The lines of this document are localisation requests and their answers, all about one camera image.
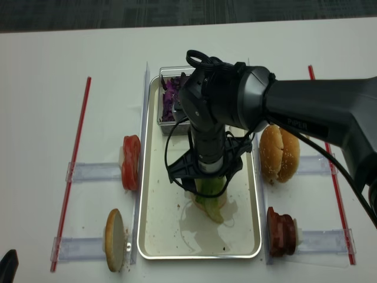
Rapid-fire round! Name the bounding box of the rear meat patty slice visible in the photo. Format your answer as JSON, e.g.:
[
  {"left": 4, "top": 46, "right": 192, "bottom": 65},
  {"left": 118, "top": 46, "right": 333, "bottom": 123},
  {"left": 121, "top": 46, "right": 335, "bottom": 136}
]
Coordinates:
[{"left": 280, "top": 214, "right": 296, "bottom": 255}]

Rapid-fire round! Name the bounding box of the tomato slice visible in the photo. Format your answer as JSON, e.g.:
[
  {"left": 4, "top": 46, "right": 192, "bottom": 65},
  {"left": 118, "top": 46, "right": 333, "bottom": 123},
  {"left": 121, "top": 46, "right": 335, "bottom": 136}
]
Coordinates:
[
  {"left": 123, "top": 136, "right": 141, "bottom": 192},
  {"left": 121, "top": 134, "right": 138, "bottom": 189}
]

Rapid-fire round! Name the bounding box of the lower left clear holder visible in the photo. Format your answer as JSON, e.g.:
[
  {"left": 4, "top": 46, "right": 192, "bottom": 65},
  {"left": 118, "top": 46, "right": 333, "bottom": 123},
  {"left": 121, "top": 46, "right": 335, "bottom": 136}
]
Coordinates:
[{"left": 50, "top": 237, "right": 106, "bottom": 262}]

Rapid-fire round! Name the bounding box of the rear tomato slice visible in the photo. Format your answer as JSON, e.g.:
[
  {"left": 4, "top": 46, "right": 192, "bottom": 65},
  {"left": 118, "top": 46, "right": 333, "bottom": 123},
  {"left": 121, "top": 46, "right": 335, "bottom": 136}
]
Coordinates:
[{"left": 121, "top": 134, "right": 138, "bottom": 189}]

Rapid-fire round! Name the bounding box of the sesame bun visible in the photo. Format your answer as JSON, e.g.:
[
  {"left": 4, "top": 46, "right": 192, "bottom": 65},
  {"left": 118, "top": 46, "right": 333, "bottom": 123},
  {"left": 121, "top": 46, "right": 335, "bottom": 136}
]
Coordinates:
[
  {"left": 277, "top": 128, "right": 300, "bottom": 183},
  {"left": 259, "top": 125, "right": 284, "bottom": 182}
]

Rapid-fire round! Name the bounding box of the left clear acrylic rail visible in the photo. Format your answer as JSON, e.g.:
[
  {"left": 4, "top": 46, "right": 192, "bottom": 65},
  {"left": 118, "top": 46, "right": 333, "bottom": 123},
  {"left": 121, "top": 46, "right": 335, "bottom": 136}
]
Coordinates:
[{"left": 128, "top": 62, "right": 150, "bottom": 265}]

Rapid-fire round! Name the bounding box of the standing bun half left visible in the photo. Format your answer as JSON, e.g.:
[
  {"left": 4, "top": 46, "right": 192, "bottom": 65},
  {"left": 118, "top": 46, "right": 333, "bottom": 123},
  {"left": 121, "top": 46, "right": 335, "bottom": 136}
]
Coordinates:
[{"left": 105, "top": 209, "right": 125, "bottom": 272}]

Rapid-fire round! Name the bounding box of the clear plastic salad box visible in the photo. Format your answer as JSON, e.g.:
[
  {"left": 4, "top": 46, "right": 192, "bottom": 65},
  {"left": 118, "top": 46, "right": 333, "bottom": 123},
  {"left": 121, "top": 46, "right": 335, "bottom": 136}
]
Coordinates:
[{"left": 157, "top": 66, "right": 194, "bottom": 136}]

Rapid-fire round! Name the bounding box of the right sesame bun top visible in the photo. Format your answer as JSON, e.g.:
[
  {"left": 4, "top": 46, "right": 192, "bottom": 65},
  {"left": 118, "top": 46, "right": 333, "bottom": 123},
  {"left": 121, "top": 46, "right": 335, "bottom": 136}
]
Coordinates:
[{"left": 277, "top": 128, "right": 300, "bottom": 183}]

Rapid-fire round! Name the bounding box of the lower right clear holder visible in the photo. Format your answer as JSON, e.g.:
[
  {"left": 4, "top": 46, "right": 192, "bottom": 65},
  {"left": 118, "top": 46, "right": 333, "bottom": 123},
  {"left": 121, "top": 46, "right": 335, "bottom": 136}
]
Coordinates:
[{"left": 295, "top": 229, "right": 356, "bottom": 255}]

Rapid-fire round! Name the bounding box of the green lettuce leaf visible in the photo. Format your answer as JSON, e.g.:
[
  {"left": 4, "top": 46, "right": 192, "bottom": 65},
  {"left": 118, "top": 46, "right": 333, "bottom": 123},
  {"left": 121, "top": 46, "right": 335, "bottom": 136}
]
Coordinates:
[{"left": 195, "top": 177, "right": 225, "bottom": 224}]

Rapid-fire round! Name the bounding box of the right red strip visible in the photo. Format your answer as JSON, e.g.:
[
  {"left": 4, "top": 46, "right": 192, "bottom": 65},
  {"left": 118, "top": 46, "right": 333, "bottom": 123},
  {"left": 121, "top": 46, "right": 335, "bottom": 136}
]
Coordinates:
[{"left": 308, "top": 65, "right": 356, "bottom": 265}]

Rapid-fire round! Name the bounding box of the upper left clear holder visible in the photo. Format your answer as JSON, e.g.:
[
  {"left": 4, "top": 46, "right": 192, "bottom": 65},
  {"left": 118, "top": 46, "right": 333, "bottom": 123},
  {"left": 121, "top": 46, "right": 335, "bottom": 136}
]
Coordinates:
[{"left": 65, "top": 162, "right": 121, "bottom": 183}]

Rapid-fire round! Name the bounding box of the bottom bun slice on tray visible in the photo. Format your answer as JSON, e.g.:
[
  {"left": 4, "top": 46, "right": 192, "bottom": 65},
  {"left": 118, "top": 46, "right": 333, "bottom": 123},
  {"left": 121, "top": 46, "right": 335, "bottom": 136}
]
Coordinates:
[{"left": 184, "top": 191, "right": 227, "bottom": 212}]

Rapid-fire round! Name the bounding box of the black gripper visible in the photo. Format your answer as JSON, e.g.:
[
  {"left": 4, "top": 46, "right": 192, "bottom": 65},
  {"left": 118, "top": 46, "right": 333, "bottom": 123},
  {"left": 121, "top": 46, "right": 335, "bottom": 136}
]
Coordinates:
[{"left": 166, "top": 123, "right": 252, "bottom": 193}]

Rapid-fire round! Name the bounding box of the chopped purple cabbage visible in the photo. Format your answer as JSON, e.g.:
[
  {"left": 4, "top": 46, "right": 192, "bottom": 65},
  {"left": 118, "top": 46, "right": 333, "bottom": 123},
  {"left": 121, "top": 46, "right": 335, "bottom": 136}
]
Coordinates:
[{"left": 161, "top": 72, "right": 188, "bottom": 122}]

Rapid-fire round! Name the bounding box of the white pusher block tomato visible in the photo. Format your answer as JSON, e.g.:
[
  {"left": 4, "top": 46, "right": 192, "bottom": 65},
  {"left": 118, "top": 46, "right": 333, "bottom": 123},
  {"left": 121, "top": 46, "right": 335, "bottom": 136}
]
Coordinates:
[{"left": 118, "top": 146, "right": 124, "bottom": 167}]

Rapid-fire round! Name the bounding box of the left red strip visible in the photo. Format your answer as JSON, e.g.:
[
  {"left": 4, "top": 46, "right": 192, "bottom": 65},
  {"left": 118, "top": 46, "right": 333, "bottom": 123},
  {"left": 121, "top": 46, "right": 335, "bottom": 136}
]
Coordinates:
[{"left": 50, "top": 77, "right": 92, "bottom": 273}]

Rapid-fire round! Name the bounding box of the white pusher block meat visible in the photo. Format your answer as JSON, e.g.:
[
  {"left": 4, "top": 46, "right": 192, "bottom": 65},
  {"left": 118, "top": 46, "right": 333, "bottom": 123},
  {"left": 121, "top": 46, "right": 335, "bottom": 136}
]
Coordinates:
[{"left": 293, "top": 218, "right": 303, "bottom": 247}]

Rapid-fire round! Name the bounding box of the cream metal tray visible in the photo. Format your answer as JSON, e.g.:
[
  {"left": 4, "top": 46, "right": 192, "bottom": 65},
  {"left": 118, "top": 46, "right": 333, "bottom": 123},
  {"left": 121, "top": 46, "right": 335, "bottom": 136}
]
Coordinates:
[{"left": 137, "top": 77, "right": 262, "bottom": 259}]

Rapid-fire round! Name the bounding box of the black object at corner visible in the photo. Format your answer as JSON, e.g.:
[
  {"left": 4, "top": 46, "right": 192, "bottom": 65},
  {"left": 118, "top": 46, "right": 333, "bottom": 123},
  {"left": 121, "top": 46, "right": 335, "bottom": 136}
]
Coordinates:
[{"left": 0, "top": 249, "right": 19, "bottom": 283}]

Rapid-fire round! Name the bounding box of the meat patty slice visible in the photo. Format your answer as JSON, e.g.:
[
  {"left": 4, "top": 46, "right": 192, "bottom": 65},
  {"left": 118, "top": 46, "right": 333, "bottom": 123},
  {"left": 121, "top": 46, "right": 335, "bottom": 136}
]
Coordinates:
[
  {"left": 267, "top": 207, "right": 285, "bottom": 257},
  {"left": 280, "top": 214, "right": 296, "bottom": 255}
]

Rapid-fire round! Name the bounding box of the red strip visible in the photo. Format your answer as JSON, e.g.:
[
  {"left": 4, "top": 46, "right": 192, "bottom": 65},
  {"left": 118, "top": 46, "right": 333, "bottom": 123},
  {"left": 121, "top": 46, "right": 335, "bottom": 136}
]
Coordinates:
[
  {"left": 308, "top": 65, "right": 356, "bottom": 265},
  {"left": 50, "top": 77, "right": 92, "bottom": 273}
]

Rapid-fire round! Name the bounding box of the front tomato slice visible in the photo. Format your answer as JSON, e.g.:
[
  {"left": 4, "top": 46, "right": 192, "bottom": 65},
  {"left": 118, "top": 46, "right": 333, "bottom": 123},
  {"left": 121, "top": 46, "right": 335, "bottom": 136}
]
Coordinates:
[{"left": 123, "top": 136, "right": 141, "bottom": 192}]

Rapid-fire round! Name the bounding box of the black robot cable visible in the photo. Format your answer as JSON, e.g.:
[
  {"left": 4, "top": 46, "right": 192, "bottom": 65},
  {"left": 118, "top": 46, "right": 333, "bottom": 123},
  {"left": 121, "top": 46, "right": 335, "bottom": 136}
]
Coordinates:
[{"left": 164, "top": 50, "right": 377, "bottom": 229}]

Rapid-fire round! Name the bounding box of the front meat patty slice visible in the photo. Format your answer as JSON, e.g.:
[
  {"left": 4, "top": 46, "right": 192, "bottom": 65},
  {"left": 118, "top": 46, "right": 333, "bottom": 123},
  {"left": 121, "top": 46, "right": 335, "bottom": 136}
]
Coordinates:
[{"left": 267, "top": 207, "right": 285, "bottom": 257}]

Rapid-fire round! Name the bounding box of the left sesame bun top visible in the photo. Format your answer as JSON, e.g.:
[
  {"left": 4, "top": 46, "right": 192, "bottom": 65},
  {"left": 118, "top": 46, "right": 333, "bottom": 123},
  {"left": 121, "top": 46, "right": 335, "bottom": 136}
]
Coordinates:
[{"left": 259, "top": 125, "right": 284, "bottom": 182}]

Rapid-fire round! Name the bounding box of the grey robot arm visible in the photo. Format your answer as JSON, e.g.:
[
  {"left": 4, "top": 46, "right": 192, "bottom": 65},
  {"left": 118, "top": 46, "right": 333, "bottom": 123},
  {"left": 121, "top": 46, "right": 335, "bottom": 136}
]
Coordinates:
[{"left": 166, "top": 50, "right": 376, "bottom": 222}]

